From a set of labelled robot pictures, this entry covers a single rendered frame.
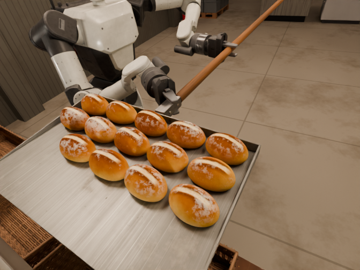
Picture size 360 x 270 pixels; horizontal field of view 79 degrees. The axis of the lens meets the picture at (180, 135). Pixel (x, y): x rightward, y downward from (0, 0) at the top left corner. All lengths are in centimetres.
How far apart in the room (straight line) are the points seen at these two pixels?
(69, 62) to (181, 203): 71
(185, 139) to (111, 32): 64
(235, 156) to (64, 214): 35
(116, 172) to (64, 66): 56
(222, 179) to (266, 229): 139
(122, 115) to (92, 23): 47
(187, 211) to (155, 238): 7
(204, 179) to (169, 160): 8
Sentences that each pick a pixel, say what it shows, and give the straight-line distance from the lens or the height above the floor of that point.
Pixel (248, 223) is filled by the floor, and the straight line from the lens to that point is 179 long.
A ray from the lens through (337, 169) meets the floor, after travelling 234.
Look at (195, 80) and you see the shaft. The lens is 74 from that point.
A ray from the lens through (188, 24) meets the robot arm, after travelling 111.
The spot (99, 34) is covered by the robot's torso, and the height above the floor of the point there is 133.
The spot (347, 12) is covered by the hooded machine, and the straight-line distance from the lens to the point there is 620.
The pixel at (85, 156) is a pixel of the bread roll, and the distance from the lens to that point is 54.
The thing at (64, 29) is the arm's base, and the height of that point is 137.
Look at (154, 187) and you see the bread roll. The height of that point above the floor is 124.
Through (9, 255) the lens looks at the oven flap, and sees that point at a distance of 21.
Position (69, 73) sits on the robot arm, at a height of 124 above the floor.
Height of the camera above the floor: 157
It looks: 41 degrees down
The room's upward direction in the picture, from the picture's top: 6 degrees counter-clockwise
